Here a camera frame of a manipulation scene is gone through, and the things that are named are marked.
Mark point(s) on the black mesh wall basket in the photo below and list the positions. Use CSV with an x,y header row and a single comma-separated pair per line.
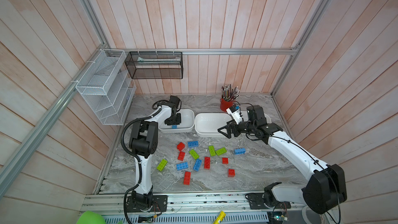
x,y
154,65

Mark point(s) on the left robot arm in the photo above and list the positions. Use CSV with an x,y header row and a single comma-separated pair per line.
x,y
139,139

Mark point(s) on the pencils bundle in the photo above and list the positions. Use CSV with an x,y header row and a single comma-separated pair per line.
x,y
229,93

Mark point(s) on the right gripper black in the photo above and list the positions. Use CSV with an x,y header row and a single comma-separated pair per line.
x,y
232,126

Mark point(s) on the red long lego center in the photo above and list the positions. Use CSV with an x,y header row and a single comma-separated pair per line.
x,y
207,162

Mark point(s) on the blue lego top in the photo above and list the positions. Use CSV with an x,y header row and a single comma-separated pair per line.
x,y
193,144

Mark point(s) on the left white bin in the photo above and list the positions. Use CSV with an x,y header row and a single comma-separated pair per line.
x,y
187,123

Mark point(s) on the white wire wall shelf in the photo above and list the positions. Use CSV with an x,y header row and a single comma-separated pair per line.
x,y
106,88

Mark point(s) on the red pencil cup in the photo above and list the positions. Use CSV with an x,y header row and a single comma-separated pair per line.
x,y
224,105

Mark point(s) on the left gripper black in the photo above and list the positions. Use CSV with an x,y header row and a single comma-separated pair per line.
x,y
178,122

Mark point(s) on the small red lego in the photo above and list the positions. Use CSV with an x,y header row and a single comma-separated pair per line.
x,y
224,160
231,173

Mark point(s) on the small red lego middle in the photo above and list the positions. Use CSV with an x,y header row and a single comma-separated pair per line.
x,y
224,160

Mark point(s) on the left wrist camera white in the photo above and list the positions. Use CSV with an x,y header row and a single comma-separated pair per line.
x,y
235,112

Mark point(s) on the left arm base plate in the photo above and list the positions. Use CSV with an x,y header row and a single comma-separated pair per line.
x,y
158,204

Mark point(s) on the green lego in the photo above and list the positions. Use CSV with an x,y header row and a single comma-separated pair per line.
x,y
162,165
221,151
212,151
194,154

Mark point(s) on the red square lego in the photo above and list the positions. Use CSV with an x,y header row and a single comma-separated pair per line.
x,y
181,156
180,146

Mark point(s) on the red long lego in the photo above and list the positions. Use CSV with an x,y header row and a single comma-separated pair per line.
x,y
207,162
187,178

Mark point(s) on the green ball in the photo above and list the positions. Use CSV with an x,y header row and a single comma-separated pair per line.
x,y
90,217

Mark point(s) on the red long lego bottom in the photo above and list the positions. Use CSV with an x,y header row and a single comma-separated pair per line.
x,y
187,178

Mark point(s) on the aluminium front rail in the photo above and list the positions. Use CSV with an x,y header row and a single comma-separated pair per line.
x,y
177,202

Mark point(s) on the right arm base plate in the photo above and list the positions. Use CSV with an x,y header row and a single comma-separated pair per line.
x,y
258,200

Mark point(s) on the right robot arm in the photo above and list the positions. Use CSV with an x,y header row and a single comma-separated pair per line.
x,y
326,184

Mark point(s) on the small red lego lower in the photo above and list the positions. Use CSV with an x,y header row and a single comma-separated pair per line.
x,y
231,173

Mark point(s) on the yellow tool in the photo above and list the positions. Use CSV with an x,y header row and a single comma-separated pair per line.
x,y
219,218

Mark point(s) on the middle white bin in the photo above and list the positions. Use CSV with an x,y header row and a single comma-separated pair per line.
x,y
207,124

